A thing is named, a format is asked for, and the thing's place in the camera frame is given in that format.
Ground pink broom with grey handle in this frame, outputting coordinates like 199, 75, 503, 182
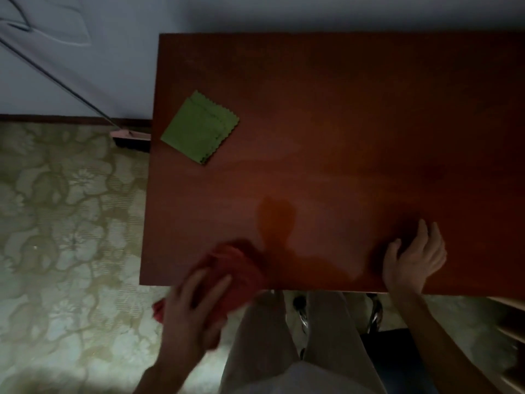
0, 36, 152, 152

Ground red cloth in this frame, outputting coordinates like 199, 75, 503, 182
152, 241, 266, 325

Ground person's left forearm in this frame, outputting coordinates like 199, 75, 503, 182
132, 358, 194, 394

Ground person's right forearm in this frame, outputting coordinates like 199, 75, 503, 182
389, 292, 504, 394

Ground white panelled door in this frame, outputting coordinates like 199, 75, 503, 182
0, 0, 189, 118

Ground person's left hand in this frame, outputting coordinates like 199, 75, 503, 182
156, 268, 233, 380

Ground person's beige trousers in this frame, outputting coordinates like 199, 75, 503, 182
218, 290, 387, 394

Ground green folded microfiber cloth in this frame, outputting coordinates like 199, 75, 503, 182
160, 90, 240, 166

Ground light wooden shelf unit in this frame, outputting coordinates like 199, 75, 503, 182
485, 296, 525, 394

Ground person's right hand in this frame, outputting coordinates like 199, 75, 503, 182
382, 219, 448, 296

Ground dark chair with chrome legs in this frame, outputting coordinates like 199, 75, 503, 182
292, 292, 440, 394

